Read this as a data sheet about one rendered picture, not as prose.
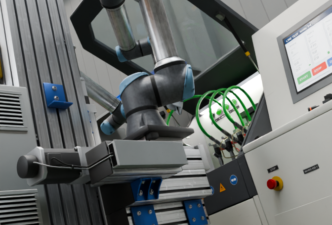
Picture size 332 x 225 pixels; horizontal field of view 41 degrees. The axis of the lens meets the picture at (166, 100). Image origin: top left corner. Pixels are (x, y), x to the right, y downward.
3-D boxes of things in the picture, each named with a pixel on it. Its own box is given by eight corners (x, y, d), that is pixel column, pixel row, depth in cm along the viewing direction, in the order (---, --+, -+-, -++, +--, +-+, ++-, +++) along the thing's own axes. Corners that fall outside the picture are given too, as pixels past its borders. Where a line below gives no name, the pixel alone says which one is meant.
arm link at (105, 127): (106, 117, 212) (119, 106, 220) (96, 127, 220) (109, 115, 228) (117, 129, 212) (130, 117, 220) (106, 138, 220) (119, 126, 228)
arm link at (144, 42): (142, 49, 187) (145, 61, 197) (167, 42, 187) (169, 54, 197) (137, 34, 189) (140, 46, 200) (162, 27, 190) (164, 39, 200)
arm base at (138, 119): (147, 129, 139) (140, 101, 143) (118, 147, 148) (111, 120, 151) (179, 131, 150) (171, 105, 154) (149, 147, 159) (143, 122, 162)
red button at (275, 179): (267, 193, 156) (262, 179, 157) (273, 192, 158) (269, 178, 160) (278, 189, 152) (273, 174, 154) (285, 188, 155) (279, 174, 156)
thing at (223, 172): (155, 236, 208) (146, 203, 214) (162, 235, 211) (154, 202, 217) (249, 197, 166) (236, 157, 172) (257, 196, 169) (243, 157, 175)
